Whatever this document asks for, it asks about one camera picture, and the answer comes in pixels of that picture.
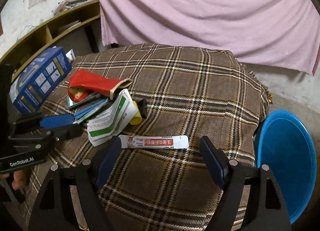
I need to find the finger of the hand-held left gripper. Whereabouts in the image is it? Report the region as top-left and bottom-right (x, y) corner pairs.
(37, 114), (75, 129)
(46, 123), (83, 142)

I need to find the blue printed cardboard box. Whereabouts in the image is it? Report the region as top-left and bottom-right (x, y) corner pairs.
(9, 47), (73, 114)

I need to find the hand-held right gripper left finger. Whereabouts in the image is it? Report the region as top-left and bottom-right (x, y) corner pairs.
(27, 135), (122, 231)

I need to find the dark green booklet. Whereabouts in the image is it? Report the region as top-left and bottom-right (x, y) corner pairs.
(66, 91), (100, 110)

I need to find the person's left hand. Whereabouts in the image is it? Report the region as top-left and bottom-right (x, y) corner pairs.
(0, 171), (28, 192)

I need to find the blue plastic basin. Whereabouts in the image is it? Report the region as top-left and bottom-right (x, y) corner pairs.
(254, 110), (317, 225)

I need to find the small white printed card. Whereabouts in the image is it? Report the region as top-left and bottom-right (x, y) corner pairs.
(65, 49), (76, 63)

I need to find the brown plaid blanket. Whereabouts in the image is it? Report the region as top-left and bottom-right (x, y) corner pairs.
(24, 43), (274, 231)

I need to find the pile of papers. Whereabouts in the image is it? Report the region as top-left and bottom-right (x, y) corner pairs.
(52, 0), (94, 16)

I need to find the white green folded paper packet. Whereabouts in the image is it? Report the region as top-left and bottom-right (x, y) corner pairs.
(87, 89), (137, 146)

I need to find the wooden shelf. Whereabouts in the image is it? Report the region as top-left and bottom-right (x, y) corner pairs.
(0, 0), (102, 77)

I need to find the pink hanging sheet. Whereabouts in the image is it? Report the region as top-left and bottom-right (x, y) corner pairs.
(85, 0), (320, 77)

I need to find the blue paper packet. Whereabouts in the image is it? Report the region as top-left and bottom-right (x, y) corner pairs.
(74, 99), (110, 124)

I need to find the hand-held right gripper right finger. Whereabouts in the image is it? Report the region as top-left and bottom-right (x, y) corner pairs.
(199, 135), (292, 231)

